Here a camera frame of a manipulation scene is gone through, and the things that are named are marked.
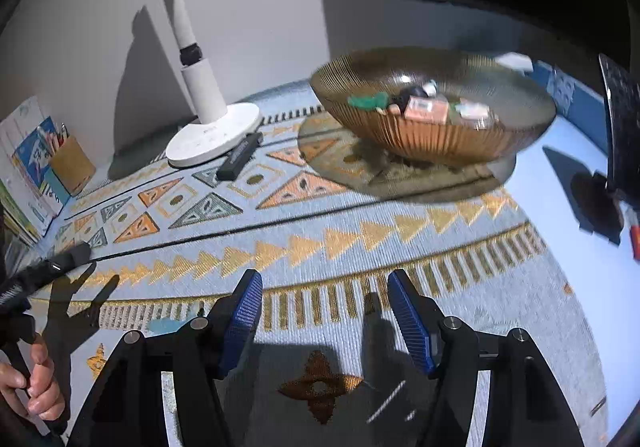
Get black whale toy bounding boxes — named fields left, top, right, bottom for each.
left=394, top=85, right=428, bottom=103

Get black rectangular lighter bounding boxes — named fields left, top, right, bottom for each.
left=216, top=132, right=262, bottom=181

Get dark green translucent figurine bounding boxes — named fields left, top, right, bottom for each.
left=347, top=92, right=390, bottom=111

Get brown cylindrical pen holder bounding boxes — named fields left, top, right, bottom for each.
left=50, top=136, right=96, bottom=196

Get pink card box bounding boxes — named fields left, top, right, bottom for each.
left=404, top=97, right=449, bottom=124

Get pens in holder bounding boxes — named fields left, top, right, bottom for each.
left=44, top=120, right=70, bottom=153

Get white charger plug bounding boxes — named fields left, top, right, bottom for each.
left=422, top=81, right=438, bottom=97

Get patterned blue woven mat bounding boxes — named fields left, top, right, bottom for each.
left=34, top=83, right=608, bottom=446

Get amber ribbed glass bowl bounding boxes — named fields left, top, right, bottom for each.
left=310, top=47, right=556, bottom=166

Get person's left hand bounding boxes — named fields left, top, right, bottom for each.
left=0, top=333, right=65, bottom=421

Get row of upright books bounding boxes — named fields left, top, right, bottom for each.
left=1, top=96, right=70, bottom=241

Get white desk lamp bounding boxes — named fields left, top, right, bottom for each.
left=163, top=0, right=262, bottom=168

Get pink oval case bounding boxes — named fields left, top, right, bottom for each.
left=454, top=98, right=494, bottom=121

